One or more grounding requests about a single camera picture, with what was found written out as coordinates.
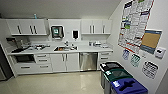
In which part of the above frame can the chrome faucet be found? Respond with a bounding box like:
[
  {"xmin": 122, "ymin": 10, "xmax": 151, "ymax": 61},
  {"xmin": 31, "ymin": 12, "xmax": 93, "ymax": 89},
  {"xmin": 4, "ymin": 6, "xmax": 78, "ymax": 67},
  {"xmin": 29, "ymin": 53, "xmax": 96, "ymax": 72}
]
[{"xmin": 63, "ymin": 40, "xmax": 70, "ymax": 48}]

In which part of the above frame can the stainless steel sink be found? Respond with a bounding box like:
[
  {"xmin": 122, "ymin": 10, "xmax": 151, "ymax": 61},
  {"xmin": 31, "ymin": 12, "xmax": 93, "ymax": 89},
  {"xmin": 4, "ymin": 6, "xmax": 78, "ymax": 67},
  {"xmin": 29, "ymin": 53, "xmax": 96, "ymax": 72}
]
[{"xmin": 53, "ymin": 45, "xmax": 79, "ymax": 52}]

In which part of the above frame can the steel paper towel dispenser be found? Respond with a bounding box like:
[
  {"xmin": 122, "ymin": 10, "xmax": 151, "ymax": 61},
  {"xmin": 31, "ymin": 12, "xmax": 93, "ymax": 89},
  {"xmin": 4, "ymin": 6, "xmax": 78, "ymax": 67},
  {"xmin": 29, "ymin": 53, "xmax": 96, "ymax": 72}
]
[{"xmin": 50, "ymin": 25, "xmax": 65, "ymax": 40}]

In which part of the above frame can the grey bin green lid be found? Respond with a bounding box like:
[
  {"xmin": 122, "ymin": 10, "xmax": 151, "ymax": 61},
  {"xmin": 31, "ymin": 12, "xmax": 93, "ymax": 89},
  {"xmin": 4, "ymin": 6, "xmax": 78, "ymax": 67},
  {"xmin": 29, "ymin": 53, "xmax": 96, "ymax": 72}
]
[{"xmin": 105, "ymin": 68, "xmax": 134, "ymax": 94}]

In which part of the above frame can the white wide drawer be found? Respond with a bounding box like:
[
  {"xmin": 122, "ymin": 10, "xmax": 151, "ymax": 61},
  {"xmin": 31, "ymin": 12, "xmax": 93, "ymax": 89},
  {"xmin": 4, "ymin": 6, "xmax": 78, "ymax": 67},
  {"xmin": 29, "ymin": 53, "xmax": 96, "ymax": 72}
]
[{"xmin": 14, "ymin": 63, "xmax": 37, "ymax": 75}]

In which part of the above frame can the small blue bottle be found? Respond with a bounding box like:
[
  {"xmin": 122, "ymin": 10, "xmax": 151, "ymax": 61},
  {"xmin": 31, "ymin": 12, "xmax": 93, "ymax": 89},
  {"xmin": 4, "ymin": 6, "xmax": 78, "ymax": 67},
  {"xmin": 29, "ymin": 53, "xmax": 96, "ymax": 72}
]
[{"xmin": 33, "ymin": 13, "xmax": 38, "ymax": 20}]

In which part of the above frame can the small white wall box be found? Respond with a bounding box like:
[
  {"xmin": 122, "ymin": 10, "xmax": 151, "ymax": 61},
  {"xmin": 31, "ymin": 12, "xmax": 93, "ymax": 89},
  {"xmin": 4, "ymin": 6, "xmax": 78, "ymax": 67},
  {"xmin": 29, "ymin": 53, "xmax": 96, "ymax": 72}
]
[{"xmin": 154, "ymin": 47, "xmax": 167, "ymax": 60}]

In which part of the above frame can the blue label bottle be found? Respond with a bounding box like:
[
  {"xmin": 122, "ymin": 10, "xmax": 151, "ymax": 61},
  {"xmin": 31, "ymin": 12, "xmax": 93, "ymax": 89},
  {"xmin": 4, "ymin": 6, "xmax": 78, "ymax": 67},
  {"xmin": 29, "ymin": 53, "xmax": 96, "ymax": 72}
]
[{"xmin": 88, "ymin": 40, "xmax": 93, "ymax": 47}]

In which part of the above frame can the dark refrigerator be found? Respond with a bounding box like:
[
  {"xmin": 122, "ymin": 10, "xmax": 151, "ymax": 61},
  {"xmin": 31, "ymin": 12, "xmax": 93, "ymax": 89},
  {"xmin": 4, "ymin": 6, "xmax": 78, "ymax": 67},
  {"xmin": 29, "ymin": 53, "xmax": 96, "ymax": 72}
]
[{"xmin": 0, "ymin": 43, "xmax": 15, "ymax": 82}]

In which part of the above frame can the black wall soap dispenser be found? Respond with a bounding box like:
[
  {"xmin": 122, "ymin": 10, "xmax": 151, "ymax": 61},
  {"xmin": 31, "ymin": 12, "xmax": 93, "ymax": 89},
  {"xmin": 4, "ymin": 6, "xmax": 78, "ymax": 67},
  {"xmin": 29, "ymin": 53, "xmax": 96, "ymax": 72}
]
[{"xmin": 72, "ymin": 30, "xmax": 80, "ymax": 40}]

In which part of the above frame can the stainless steel dishwasher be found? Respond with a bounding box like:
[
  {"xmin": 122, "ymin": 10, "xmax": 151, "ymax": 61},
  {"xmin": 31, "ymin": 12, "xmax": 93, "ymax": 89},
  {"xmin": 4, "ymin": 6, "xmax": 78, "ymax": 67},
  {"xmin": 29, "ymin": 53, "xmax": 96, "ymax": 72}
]
[{"xmin": 79, "ymin": 52, "xmax": 99, "ymax": 72}]

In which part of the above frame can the black and white wall notice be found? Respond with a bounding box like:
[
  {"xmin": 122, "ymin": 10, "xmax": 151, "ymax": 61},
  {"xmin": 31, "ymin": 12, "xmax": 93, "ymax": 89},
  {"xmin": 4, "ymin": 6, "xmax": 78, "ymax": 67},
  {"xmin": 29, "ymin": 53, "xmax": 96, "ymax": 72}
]
[{"xmin": 141, "ymin": 60, "xmax": 160, "ymax": 80}]

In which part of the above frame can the white two-door base cabinet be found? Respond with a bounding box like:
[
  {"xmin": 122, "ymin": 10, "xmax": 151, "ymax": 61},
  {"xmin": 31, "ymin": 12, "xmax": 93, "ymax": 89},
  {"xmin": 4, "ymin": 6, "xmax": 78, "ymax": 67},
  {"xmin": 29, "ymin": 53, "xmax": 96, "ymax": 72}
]
[{"xmin": 49, "ymin": 52, "xmax": 80, "ymax": 73}]

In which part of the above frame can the small blue wall notice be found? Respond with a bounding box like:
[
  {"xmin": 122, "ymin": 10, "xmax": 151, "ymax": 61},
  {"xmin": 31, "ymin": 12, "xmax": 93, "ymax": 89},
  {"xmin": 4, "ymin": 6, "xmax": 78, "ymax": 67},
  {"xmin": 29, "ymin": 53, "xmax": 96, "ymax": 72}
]
[{"xmin": 121, "ymin": 48, "xmax": 131, "ymax": 61}]

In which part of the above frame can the white drawer stack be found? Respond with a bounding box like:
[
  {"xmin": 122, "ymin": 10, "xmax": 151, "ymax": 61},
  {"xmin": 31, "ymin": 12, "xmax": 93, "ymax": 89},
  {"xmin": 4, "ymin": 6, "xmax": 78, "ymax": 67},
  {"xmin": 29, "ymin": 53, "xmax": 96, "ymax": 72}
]
[
  {"xmin": 98, "ymin": 51, "xmax": 114, "ymax": 64},
  {"xmin": 34, "ymin": 53, "xmax": 53, "ymax": 73}
]

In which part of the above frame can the small teal wall notice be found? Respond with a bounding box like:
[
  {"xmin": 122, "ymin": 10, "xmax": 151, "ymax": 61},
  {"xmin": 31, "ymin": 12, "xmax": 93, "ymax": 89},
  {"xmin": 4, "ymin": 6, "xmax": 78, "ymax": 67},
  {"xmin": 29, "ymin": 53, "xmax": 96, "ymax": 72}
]
[{"xmin": 129, "ymin": 53, "xmax": 142, "ymax": 68}]

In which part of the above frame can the cork notice board blue frame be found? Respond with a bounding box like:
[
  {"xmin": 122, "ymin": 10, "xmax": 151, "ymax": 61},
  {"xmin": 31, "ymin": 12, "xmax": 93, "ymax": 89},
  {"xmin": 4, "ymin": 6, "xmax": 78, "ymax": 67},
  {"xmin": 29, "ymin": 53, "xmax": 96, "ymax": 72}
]
[{"xmin": 139, "ymin": 29, "xmax": 164, "ymax": 55}]

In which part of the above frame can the grey bin black lid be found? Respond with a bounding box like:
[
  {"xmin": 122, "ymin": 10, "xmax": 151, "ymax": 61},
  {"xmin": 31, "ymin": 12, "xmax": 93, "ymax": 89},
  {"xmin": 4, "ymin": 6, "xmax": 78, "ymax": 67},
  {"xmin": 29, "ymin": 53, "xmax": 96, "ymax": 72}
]
[{"xmin": 99, "ymin": 61, "xmax": 124, "ymax": 91}]

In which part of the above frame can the black built-in microwave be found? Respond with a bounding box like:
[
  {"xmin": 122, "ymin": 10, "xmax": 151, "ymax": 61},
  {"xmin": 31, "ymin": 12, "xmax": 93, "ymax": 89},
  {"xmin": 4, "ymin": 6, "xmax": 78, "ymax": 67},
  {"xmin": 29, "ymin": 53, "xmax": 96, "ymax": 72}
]
[{"xmin": 14, "ymin": 54, "xmax": 36, "ymax": 64}]

